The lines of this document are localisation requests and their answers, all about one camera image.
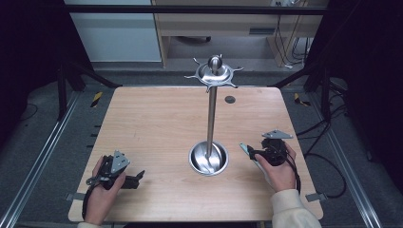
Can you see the light wooden desk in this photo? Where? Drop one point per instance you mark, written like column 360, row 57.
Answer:
column 221, row 25

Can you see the black frame strut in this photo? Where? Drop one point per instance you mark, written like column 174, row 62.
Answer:
column 313, row 79
column 79, row 76

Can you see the black curtain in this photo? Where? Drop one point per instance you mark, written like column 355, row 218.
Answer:
column 28, row 57
column 367, row 79

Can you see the person's left hand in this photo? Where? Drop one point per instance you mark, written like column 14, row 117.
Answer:
column 100, row 199

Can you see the stainless steel utensil rack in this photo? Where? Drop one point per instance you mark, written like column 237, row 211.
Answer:
column 211, row 126

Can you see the white cabinet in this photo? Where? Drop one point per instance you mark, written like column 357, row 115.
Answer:
column 117, row 34

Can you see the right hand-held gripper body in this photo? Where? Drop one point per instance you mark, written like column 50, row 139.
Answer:
column 274, row 151

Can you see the person's right hand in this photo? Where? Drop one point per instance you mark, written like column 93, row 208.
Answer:
column 280, row 176

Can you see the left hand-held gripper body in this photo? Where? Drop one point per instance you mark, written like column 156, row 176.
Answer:
column 118, row 162

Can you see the dark round table grommet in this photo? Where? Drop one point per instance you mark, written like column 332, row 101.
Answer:
column 230, row 99

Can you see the yellow black striped tape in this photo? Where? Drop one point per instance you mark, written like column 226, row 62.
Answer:
column 96, row 99
column 300, row 99

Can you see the aluminium floor rail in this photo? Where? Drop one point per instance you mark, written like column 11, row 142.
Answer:
column 348, row 164
column 38, row 161

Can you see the black horizontal frame bar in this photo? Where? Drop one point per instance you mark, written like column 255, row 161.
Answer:
column 190, row 9

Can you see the grey table bracket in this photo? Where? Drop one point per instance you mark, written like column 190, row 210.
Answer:
column 74, row 196
column 316, row 197

